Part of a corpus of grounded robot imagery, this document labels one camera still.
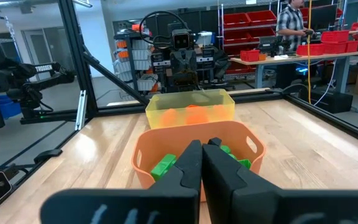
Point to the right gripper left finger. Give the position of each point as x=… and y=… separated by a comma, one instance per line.
x=166, y=205

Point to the black table clamp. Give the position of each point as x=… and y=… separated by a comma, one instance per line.
x=48, y=155

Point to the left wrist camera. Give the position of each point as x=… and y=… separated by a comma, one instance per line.
x=182, y=40

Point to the orange plastic bin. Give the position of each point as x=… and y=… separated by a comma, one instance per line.
x=166, y=140

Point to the person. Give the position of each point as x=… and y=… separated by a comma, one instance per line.
x=291, y=25

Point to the blue storage bins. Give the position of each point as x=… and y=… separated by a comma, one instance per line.
x=11, y=110

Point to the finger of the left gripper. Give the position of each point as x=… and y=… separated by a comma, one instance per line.
x=193, y=80
x=179, y=81

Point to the silver aluminium bar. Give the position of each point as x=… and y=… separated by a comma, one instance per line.
x=81, y=110

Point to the white drawer rack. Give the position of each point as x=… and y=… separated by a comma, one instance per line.
x=141, y=65

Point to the black background robot arm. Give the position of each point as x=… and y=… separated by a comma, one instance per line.
x=51, y=77

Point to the small orange container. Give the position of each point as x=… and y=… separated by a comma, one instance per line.
x=262, y=57

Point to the black tabletop robot arm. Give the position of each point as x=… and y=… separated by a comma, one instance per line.
x=272, y=46

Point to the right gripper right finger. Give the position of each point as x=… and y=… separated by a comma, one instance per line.
x=244, y=202

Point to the wooden work table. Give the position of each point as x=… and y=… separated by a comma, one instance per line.
x=291, y=58

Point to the black computer monitor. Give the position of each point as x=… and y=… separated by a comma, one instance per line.
x=323, y=17

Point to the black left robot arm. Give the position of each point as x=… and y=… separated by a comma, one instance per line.
x=216, y=63

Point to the black equipment box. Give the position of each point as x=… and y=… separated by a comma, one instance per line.
x=331, y=101

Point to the yellow translucent bin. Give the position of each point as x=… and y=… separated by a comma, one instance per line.
x=166, y=101

